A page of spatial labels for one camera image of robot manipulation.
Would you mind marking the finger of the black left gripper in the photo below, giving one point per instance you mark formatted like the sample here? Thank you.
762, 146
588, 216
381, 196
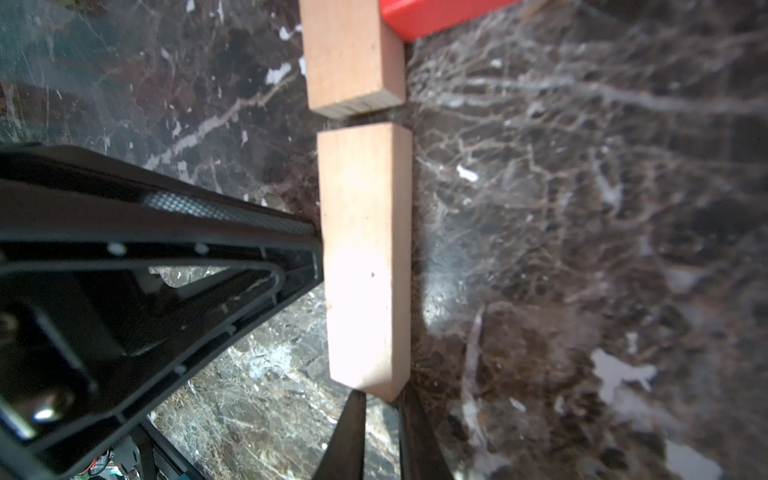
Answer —
118, 284

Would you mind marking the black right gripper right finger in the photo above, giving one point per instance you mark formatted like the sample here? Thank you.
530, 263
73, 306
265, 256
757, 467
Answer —
420, 454

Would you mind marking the natural wood block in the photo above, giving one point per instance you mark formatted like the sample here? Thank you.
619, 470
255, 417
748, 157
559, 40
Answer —
365, 185
355, 62

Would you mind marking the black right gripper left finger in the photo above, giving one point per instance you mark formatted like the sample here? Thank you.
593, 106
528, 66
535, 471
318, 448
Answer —
344, 456

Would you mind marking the red block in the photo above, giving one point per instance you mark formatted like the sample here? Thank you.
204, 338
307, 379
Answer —
414, 19

